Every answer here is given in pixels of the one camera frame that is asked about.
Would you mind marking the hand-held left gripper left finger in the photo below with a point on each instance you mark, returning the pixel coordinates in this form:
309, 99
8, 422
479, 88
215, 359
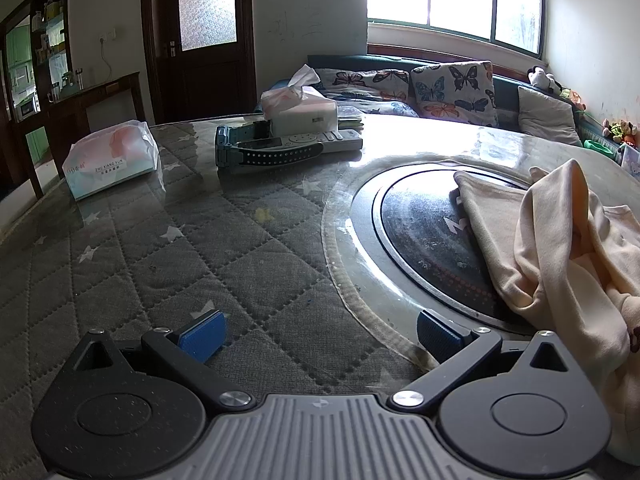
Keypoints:
202, 334

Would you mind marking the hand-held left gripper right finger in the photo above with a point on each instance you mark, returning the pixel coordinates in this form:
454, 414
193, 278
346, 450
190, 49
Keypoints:
440, 336

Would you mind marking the cream garment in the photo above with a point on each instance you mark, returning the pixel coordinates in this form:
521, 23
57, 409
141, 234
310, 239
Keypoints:
550, 240

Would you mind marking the round black cooktop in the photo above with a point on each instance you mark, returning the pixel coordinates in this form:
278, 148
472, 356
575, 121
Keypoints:
415, 230

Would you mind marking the blue and black device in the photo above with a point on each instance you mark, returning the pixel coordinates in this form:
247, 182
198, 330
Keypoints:
227, 147

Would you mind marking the soft tissue pack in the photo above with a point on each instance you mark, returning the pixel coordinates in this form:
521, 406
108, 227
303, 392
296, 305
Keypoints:
110, 160

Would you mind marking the grey remote control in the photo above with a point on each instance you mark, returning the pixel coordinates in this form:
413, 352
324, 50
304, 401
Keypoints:
340, 139

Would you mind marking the square butterfly print pillow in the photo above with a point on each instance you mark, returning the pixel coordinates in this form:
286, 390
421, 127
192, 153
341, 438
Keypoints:
455, 92

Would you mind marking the opened white tissue pack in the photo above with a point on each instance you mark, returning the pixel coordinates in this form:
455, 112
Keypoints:
300, 110

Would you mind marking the grey pillow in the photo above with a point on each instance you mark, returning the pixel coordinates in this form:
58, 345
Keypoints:
545, 115

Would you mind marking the green plastic basin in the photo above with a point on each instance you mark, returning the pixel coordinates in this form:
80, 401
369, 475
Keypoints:
600, 145

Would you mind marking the teal sofa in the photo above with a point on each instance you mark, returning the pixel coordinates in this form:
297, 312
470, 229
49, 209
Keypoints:
505, 95

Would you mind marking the dark wooden door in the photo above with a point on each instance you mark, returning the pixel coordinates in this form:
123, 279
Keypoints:
200, 80

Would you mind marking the dark wooden sideboard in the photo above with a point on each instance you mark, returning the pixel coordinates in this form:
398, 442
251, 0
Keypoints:
90, 105

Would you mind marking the butterfly pillow left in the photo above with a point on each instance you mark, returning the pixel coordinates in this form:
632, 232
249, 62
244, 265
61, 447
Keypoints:
370, 85

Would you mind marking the orange green plush toy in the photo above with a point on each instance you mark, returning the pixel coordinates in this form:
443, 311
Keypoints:
572, 99

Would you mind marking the panda plush toy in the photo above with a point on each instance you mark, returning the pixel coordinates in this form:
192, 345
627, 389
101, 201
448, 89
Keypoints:
542, 79

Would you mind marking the wall socket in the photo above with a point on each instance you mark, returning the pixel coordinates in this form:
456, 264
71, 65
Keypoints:
107, 36

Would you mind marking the wall shelf cabinet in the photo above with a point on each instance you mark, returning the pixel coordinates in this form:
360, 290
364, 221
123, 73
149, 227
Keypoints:
45, 35

